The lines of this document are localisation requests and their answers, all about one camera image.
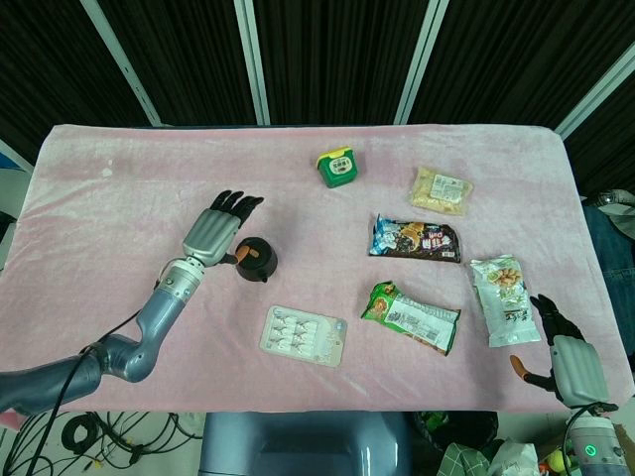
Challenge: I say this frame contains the dark chocolate snack bag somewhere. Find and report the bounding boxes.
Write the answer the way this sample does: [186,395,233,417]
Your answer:
[368,213,462,264]

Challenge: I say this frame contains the white plastic bag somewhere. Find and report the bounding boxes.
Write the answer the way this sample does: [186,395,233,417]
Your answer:
[488,438,540,476]

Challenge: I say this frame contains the green snack bag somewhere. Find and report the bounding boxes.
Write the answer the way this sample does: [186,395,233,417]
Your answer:
[360,281,462,357]

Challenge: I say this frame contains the green yellow small box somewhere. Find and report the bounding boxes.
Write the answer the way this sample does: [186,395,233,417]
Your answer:
[317,145,360,189]

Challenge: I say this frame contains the hook blister pack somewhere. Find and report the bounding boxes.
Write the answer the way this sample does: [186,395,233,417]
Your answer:
[259,304,348,368]

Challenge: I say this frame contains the white nut snack bag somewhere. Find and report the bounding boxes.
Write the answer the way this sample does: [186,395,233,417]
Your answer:
[469,254,543,348]

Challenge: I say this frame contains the pink table cloth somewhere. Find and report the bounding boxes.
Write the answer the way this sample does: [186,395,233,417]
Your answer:
[0,123,625,430]

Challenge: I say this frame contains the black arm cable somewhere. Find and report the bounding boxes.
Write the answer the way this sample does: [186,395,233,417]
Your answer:
[0,309,145,476]

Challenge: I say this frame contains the black cable bundle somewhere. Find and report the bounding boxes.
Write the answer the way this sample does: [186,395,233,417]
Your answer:
[0,411,205,476]

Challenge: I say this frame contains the yellow snack packet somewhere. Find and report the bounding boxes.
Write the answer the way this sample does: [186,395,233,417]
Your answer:
[409,166,474,218]

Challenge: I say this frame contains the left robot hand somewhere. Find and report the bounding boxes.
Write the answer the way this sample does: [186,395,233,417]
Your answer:
[182,190,265,268]

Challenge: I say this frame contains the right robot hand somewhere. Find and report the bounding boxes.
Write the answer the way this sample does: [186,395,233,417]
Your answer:
[509,294,619,414]

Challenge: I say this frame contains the checkered cloth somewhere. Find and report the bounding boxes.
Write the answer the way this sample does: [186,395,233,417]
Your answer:
[439,442,491,476]

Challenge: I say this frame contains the blue jeans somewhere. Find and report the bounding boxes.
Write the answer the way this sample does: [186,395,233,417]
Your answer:
[582,203,635,371]

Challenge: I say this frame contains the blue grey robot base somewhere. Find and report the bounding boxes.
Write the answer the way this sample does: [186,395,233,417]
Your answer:
[197,412,414,476]

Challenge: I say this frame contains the dark green toy pot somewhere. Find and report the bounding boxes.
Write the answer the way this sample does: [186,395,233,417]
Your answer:
[234,242,279,285]

